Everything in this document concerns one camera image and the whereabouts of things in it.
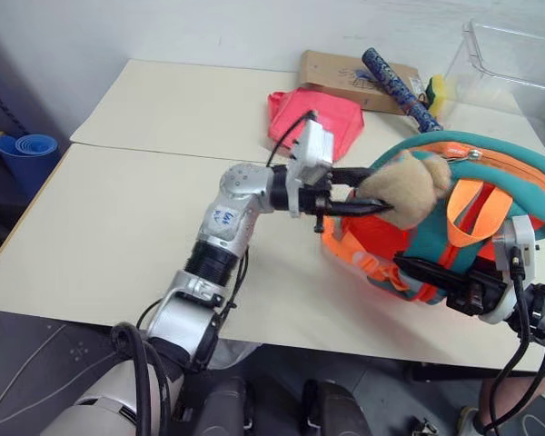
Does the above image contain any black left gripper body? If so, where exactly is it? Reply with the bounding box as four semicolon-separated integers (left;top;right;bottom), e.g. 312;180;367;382
298;170;342;233

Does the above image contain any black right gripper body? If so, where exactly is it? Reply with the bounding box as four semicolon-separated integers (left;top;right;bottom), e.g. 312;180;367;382
445;268;510;318

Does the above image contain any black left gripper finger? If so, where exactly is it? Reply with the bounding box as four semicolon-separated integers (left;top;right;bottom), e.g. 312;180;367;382
331;166;373;189
332;197;394;219

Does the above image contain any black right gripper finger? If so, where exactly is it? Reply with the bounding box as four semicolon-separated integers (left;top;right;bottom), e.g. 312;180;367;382
391;255;472;282
401;266;461;300

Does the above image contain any tan plush toy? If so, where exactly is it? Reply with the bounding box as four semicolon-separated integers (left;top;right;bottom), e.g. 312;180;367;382
357;149;453;231

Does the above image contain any orange and teal backpack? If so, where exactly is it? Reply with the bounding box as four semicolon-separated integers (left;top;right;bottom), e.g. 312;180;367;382
321;130;545;306

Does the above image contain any flat brown cardboard box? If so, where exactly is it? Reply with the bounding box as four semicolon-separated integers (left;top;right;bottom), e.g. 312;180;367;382
298;49;421;117

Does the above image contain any red cloth bag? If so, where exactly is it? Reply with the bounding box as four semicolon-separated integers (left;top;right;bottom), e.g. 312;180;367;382
266;87;365;163

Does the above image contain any blue patterned tube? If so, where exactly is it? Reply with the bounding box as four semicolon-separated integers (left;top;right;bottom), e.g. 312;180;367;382
362;46;446;134

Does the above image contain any bare person leg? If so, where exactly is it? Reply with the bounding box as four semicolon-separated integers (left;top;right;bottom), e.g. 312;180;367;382
476;375;545;436

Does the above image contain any yellow and green sponge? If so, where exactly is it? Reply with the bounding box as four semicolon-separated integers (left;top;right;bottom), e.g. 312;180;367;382
424;74;451;115

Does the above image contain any white shoe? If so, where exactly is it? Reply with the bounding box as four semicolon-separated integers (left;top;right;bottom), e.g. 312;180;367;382
457;405;488;436

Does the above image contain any dark rounded shape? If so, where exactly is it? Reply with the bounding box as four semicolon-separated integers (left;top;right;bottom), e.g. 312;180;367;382
301;379;370;436
194;377;256;436

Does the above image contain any clear plastic bin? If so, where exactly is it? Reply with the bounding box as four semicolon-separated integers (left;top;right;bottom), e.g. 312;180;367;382
441;17;545;170

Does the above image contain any blue rolled mat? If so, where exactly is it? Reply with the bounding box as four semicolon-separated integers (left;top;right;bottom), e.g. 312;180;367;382
0;133;61;197

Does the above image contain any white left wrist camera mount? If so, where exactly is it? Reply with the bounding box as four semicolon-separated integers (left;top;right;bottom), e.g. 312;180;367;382
285;118;336;218

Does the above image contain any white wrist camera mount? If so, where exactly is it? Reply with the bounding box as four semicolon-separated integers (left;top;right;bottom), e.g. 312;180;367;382
482;214;540;326
285;118;336;218

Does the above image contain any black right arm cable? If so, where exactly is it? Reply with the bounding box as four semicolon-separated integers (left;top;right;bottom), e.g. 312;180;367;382
474;256;545;436

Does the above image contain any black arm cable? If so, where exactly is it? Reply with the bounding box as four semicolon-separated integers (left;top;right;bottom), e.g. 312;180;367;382
266;110;317;167
474;256;545;436

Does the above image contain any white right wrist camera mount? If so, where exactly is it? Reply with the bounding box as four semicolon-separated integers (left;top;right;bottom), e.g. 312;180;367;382
482;214;540;326

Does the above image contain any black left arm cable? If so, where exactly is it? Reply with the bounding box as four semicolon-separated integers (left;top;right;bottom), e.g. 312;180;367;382
266;110;317;167

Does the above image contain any thick black shoulder hose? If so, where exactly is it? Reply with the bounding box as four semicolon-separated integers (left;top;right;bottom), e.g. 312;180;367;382
110;321;172;436

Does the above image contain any white floor cable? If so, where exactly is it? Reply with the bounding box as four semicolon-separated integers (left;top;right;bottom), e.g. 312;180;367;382
0;321;119;432

